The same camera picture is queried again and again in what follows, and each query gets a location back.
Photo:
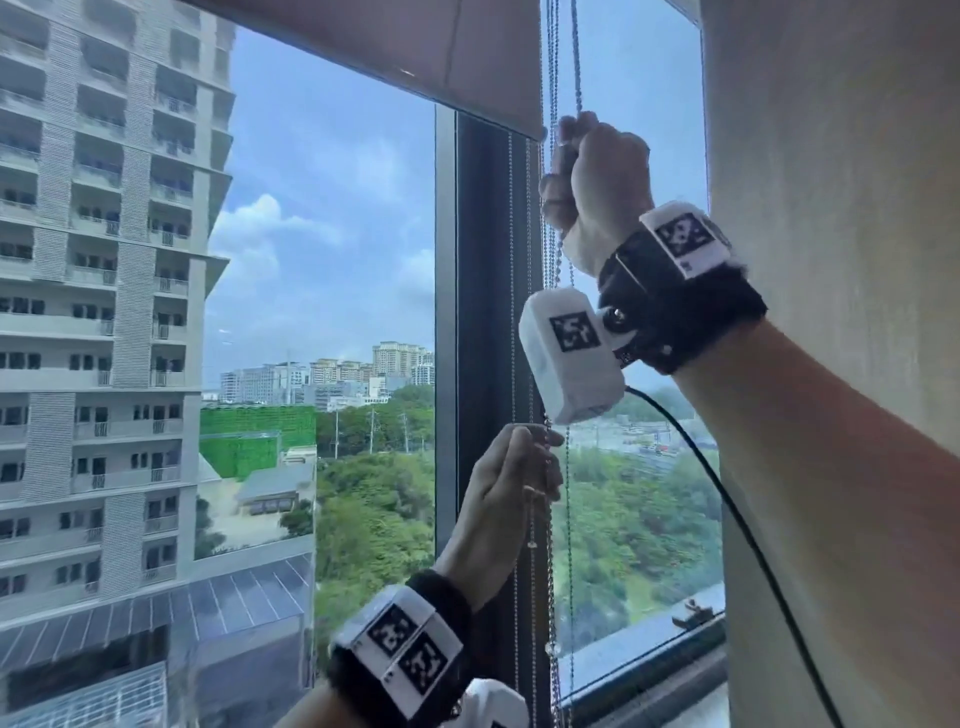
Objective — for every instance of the person's right hand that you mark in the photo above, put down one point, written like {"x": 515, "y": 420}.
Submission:
{"x": 607, "y": 195}

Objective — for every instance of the person's left hand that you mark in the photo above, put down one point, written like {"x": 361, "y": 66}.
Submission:
{"x": 491, "y": 510}

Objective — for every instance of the person's right fingers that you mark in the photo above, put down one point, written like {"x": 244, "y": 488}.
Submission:
{"x": 574, "y": 131}

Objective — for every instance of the person's left fingers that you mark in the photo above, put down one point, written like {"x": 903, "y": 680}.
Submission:
{"x": 536, "y": 450}

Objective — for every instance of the person's right forearm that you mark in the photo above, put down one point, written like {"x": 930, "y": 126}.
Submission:
{"x": 825, "y": 487}

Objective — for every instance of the person's left forearm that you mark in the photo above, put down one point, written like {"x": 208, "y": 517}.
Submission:
{"x": 315, "y": 712}

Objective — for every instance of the dark window mullion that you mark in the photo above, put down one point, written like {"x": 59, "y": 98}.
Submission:
{"x": 480, "y": 300}

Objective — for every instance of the green trees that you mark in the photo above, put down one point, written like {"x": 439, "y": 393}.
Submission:
{"x": 375, "y": 510}

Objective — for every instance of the beige roller blind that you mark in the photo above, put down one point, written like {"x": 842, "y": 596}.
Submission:
{"x": 420, "y": 52}

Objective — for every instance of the cluster of distant buildings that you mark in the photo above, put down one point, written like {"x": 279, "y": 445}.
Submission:
{"x": 337, "y": 379}

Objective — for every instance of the metal window latch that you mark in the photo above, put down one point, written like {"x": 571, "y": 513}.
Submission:
{"x": 691, "y": 615}

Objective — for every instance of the grey roofed low building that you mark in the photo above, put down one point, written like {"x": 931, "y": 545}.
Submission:
{"x": 262, "y": 487}

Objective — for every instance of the green covered building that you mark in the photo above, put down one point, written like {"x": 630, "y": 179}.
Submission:
{"x": 255, "y": 439}

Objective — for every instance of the white high-rise building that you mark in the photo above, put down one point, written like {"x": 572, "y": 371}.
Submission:
{"x": 97, "y": 300}

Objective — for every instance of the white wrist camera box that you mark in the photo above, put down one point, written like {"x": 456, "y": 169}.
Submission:
{"x": 570, "y": 352}
{"x": 491, "y": 705}

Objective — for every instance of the dark window sill frame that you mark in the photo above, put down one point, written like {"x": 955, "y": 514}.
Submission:
{"x": 645, "y": 660}

